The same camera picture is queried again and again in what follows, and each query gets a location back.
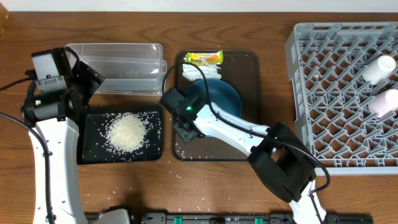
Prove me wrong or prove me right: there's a dark blue plate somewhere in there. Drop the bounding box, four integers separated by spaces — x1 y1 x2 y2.
185 79 243 117

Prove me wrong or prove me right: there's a pile of white rice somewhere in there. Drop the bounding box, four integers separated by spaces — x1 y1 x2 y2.
95 111 162 162

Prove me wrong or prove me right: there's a cream white cup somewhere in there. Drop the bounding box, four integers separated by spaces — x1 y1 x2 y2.
362 55 397 85

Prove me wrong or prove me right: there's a pink cup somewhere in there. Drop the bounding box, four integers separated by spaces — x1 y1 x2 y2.
368 89 398 118

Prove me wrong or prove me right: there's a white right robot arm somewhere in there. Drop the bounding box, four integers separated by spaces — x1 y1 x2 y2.
159 88 329 223

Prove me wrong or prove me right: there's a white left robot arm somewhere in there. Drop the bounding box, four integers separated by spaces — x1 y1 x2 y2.
21 47 131 223

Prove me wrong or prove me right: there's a grey dishwasher rack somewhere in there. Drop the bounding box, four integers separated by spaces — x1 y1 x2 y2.
285 22 397 175

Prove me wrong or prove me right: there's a white crumpled napkin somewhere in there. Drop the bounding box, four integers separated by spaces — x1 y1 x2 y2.
182 64 221 82

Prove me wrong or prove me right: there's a clear plastic bin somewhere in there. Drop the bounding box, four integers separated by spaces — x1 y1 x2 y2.
68 43 167 96

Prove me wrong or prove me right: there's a yellow green snack wrapper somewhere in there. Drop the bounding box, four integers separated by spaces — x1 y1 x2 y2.
185 50 224 66

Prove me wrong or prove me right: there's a black rectangular tray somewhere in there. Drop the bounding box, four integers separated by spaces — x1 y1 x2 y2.
77 105 163 164

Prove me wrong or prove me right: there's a dark brown serving tray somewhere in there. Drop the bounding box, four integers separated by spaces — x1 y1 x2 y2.
172 50 262 162

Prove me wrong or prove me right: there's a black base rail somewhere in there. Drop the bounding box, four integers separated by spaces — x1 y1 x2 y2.
85 212 374 224

